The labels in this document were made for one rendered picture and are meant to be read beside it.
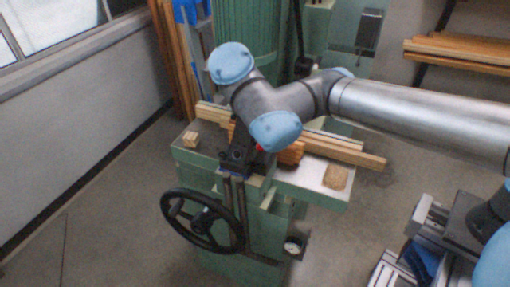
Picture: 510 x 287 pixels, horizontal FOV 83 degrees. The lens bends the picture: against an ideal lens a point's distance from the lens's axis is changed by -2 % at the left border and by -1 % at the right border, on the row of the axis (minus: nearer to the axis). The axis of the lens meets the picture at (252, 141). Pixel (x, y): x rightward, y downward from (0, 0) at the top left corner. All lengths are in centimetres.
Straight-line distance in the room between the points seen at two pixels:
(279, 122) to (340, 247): 147
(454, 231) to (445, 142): 67
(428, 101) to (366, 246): 154
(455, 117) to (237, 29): 53
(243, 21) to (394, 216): 164
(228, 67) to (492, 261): 39
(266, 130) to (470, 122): 25
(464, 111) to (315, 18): 64
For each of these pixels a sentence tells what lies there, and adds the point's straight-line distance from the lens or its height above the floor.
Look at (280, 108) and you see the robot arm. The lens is 45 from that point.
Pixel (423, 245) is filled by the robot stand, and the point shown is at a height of 69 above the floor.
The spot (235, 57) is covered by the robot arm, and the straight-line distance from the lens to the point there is 48.
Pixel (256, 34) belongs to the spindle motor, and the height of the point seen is 129.
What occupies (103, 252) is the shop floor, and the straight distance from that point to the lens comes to 196.
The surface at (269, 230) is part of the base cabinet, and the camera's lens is 112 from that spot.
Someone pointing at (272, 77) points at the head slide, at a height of 109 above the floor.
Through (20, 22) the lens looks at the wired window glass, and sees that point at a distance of 194.
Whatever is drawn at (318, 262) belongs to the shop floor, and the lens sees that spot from 177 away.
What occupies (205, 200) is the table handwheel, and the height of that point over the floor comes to 95.
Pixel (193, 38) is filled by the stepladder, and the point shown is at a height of 94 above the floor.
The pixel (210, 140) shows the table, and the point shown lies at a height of 90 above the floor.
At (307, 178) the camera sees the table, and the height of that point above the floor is 90.
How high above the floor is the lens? 157
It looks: 42 degrees down
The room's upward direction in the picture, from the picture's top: straight up
